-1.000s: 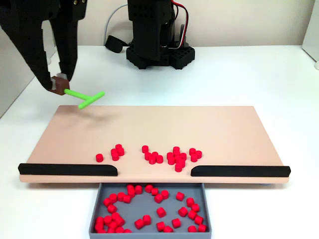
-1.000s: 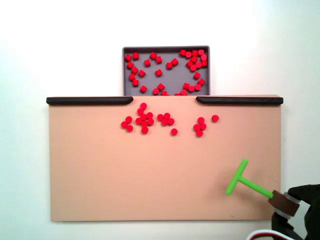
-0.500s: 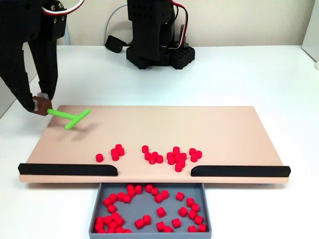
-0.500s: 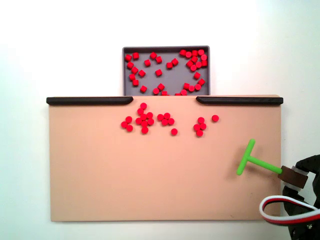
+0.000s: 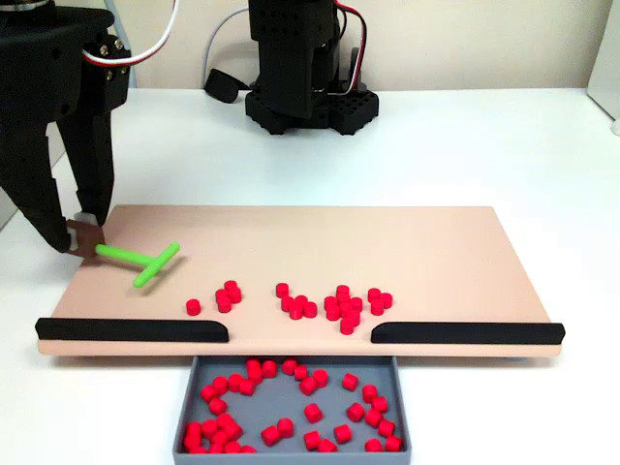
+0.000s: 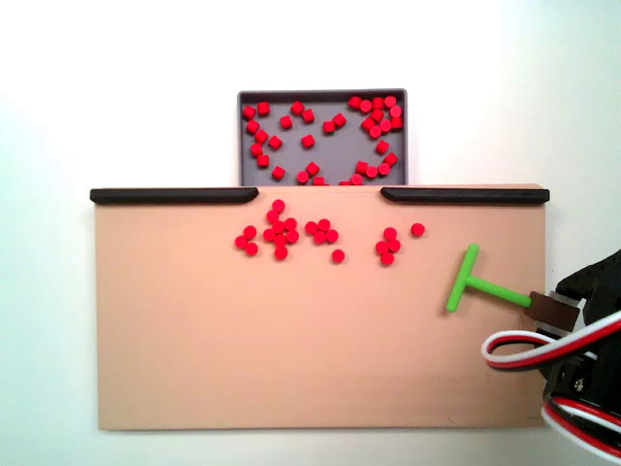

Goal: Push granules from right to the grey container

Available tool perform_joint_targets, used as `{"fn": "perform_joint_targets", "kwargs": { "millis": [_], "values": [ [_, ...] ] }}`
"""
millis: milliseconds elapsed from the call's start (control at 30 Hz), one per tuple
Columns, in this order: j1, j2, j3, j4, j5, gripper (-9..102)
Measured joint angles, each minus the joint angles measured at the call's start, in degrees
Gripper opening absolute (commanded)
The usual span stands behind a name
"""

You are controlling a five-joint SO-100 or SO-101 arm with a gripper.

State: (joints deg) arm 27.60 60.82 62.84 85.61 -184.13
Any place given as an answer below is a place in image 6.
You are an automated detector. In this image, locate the green T pusher brown block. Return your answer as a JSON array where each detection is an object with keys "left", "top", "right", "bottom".
[{"left": 444, "top": 242, "right": 581, "bottom": 334}]

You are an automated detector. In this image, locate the grey container tray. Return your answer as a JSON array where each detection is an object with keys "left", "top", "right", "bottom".
[{"left": 237, "top": 87, "right": 409, "bottom": 188}]

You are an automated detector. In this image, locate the beige flat board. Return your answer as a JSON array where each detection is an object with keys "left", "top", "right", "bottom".
[{"left": 91, "top": 183, "right": 552, "bottom": 432}]

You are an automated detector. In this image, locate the red white black servo cable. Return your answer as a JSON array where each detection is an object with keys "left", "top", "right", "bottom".
[
  {"left": 481, "top": 310, "right": 621, "bottom": 375},
  {"left": 541, "top": 395, "right": 621, "bottom": 462}
]

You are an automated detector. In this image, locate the black guard rail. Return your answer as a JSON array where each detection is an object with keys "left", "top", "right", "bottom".
[
  {"left": 379, "top": 186, "right": 551, "bottom": 205},
  {"left": 89, "top": 187, "right": 260, "bottom": 206}
]

